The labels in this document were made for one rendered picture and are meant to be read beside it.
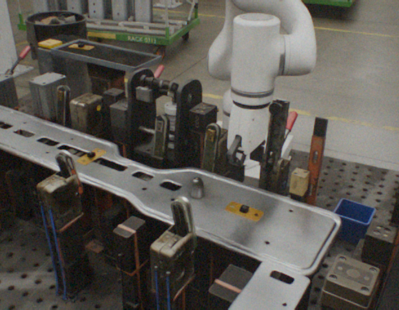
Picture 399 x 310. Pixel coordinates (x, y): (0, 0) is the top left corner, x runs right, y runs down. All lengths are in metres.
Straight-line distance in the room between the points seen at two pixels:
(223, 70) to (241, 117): 0.60
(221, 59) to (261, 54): 0.61
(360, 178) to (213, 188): 0.82
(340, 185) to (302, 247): 0.81
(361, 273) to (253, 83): 0.39
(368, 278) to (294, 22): 0.48
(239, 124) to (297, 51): 0.17
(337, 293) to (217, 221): 0.32
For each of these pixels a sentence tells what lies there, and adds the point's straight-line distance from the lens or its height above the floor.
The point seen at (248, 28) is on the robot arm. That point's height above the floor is 1.43.
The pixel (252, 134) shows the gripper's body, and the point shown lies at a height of 1.22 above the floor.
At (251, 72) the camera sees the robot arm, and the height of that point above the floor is 1.35.
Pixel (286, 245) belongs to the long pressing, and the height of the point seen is 1.00.
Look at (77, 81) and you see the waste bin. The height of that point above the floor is 0.21.
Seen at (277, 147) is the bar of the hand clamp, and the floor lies 1.11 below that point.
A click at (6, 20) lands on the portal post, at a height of 0.52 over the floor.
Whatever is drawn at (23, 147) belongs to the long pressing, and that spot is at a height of 1.00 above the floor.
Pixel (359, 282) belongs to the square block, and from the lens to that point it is 0.86.
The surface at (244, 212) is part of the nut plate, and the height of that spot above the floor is 1.01.
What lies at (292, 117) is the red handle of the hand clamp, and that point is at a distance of 1.19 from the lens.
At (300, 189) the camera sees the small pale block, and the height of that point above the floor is 1.03.
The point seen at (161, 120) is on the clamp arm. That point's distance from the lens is 1.27.
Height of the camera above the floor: 1.64
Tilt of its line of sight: 30 degrees down
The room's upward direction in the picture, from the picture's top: straight up
